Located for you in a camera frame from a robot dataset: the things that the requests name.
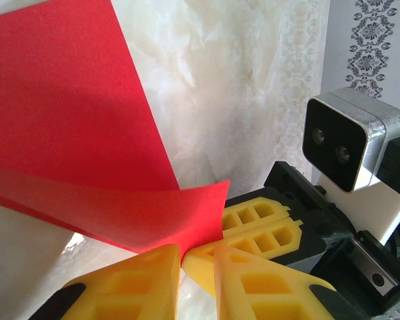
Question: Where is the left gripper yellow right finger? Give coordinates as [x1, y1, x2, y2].
[214, 245, 369, 320]

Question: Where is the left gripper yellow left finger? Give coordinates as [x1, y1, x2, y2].
[28, 243, 181, 320]

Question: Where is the red paper sheet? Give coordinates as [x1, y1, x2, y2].
[0, 0, 231, 256]

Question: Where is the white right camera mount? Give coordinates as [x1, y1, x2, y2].
[315, 135, 400, 244]

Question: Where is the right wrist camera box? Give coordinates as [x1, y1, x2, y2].
[301, 87, 400, 193]

